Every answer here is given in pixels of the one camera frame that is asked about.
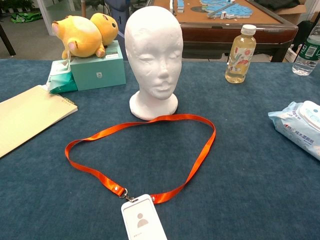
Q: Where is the orange lanyard strap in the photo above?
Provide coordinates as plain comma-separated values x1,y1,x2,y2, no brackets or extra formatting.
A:
64,113,217,205

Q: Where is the white badge card holder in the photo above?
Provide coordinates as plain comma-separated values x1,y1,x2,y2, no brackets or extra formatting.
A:
120,193,168,240

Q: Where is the white foam mannequin head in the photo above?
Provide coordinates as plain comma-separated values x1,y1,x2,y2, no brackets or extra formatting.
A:
124,6,184,121

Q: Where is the teal cardboard box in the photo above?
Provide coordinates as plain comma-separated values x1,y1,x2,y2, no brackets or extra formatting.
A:
69,39,127,92

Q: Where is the brown wooden mahjong table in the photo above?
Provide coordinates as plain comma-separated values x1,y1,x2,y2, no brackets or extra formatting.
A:
152,0,299,63

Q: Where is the yellow tea bottle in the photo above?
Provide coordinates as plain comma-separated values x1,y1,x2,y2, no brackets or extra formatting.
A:
224,24,258,84

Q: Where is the teal tissue pack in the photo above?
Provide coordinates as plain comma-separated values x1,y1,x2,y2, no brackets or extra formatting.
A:
46,59,79,94

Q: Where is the blue machine housing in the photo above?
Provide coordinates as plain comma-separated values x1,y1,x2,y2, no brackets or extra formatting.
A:
104,0,132,40

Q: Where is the yellow plush toy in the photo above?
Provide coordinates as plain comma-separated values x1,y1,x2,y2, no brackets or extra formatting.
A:
51,12,119,60

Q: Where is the beige notebook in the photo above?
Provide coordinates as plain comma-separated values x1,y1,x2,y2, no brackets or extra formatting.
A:
0,84,79,159

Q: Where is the blue mahjong tiles heap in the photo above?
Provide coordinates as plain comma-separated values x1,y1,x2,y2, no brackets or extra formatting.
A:
176,0,253,20

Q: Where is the light blue wet wipes pack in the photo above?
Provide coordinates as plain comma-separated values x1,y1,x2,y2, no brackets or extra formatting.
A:
267,100,320,161

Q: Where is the clear water bottle green label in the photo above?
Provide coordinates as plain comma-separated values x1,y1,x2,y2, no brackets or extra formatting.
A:
291,24,320,76

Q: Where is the brown cardboard box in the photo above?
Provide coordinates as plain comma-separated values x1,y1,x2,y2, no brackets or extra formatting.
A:
264,0,308,25

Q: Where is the black bag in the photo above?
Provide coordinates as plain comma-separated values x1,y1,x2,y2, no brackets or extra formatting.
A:
291,19,316,63

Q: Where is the green bag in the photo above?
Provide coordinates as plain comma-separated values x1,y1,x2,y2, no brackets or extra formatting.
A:
10,12,43,24

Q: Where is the brown wooden furniture leg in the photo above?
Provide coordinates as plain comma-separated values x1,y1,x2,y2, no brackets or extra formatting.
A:
0,23,16,56

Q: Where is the green plant row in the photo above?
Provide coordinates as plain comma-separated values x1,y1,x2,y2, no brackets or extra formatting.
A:
0,0,35,13

